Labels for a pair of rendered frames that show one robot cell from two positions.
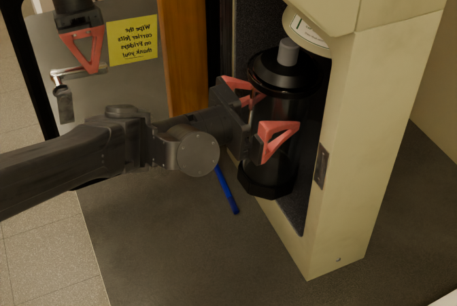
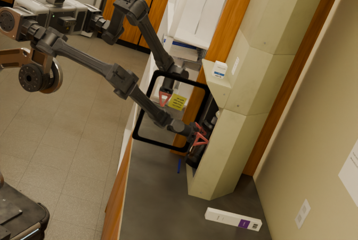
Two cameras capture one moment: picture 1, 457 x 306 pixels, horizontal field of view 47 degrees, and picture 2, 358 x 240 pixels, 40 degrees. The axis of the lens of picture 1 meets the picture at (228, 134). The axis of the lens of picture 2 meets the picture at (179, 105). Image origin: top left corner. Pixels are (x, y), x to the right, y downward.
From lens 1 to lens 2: 1.68 m
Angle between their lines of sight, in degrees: 26
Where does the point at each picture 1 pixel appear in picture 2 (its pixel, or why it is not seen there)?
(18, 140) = (89, 161)
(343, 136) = (214, 137)
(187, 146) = (177, 122)
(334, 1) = (220, 97)
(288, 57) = (213, 121)
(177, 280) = (151, 174)
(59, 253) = (81, 212)
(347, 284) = (199, 201)
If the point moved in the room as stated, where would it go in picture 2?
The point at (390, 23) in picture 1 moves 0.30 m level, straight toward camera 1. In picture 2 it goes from (232, 111) to (190, 118)
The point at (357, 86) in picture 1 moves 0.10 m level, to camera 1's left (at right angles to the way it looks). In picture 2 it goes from (221, 124) to (201, 114)
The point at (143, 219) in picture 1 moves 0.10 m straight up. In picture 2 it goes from (148, 159) to (155, 143)
